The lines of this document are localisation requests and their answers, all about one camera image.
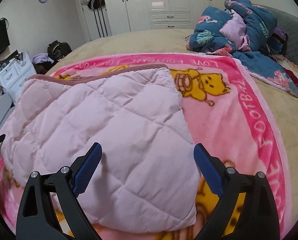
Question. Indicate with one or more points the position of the blue flamingo print quilt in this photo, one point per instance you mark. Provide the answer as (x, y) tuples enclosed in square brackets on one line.
[(247, 32)]

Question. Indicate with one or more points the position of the pink cartoon bear blanket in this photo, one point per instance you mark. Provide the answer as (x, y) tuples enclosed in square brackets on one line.
[(224, 109)]

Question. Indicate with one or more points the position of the black bag on floor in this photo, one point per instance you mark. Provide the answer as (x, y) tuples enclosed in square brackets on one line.
[(58, 50)]

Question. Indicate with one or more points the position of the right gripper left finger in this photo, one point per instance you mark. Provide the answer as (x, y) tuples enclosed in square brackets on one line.
[(37, 217)]

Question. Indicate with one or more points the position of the beige bed cover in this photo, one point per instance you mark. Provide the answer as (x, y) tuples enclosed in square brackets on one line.
[(283, 106)]

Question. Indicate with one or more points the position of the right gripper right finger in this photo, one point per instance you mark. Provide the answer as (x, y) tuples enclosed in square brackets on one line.
[(246, 207)]

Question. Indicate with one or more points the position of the purple clothes pile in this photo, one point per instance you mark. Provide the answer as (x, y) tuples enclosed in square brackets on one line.
[(42, 58)]

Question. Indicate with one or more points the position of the grey padded headboard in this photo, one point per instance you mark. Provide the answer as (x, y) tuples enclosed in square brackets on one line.
[(289, 24)]

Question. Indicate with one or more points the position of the white wardrobe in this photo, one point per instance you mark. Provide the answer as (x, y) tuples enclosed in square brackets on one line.
[(138, 15)]

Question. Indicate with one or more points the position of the pink quilted jacket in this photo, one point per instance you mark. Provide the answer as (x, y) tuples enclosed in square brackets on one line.
[(147, 178)]

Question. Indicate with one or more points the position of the white drawer cabinet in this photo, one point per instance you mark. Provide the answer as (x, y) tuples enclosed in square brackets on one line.
[(14, 74)]

